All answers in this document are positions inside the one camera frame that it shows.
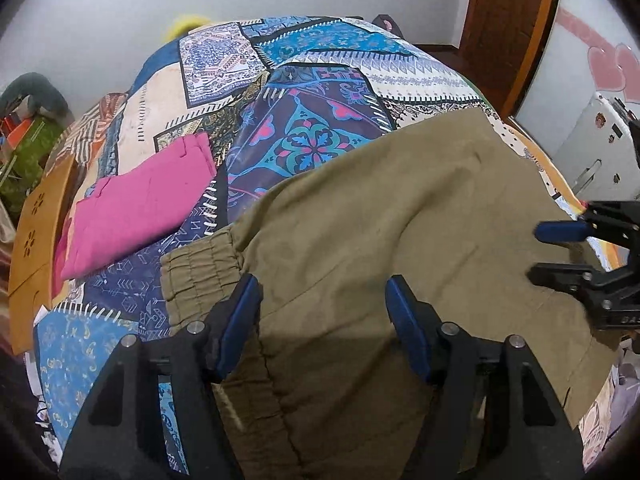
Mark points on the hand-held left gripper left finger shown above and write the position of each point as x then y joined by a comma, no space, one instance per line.
239,310

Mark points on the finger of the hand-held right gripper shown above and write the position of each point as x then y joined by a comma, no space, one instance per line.
565,276
561,231

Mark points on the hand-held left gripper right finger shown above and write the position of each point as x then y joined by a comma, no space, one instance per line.
406,320

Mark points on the olive green pants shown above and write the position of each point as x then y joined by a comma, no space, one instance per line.
380,240

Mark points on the white cabinet with stickers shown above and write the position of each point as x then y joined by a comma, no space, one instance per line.
590,145

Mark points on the folded pink cloth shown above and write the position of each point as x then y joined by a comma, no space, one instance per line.
135,205

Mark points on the wooden door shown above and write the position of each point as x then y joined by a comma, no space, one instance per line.
505,30

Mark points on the patchwork printed blanket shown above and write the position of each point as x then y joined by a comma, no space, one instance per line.
280,110

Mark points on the wooden headboard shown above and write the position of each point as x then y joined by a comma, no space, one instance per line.
40,240

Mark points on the striped orange cloth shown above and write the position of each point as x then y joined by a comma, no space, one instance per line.
95,125

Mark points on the green printed bag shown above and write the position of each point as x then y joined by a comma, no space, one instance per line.
30,155

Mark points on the pink heart wall decoration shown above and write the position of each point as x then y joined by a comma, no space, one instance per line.
600,55

